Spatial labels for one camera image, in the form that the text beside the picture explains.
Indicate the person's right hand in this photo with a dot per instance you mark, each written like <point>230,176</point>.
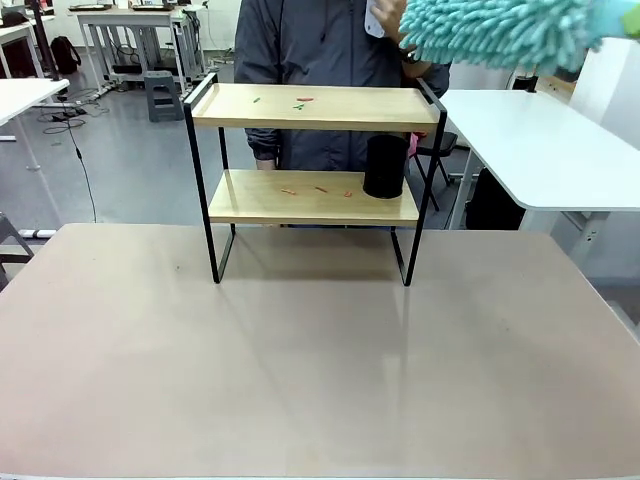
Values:
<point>265,164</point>

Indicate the person's left hand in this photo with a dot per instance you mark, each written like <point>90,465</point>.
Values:
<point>388,17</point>

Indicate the white smartphone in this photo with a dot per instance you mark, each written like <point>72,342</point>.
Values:
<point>374,21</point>

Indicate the teal microfiber duster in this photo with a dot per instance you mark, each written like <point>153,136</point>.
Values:
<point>495,32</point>

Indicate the black wristwatch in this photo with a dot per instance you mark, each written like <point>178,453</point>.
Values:
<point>411,57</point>

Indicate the person in grey jacket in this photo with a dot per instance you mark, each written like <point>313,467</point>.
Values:
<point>320,50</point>

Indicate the black cylindrical cup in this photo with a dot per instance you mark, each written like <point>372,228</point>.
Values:
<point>384,167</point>

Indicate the grey step stool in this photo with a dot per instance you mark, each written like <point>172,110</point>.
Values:
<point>162,97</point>

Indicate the black folding chair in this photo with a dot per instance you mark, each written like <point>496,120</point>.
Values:
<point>437,150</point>

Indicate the white desk with legs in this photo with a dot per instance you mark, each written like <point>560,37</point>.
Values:
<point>135,30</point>

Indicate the large white table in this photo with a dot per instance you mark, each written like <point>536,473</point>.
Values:
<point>530,145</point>

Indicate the black backpack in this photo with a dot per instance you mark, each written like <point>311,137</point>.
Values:
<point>65,55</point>

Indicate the grey chair part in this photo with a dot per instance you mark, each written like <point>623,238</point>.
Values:
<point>11,250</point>

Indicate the two-tier wooden black-frame shelf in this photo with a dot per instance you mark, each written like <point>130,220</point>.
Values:
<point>310,197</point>

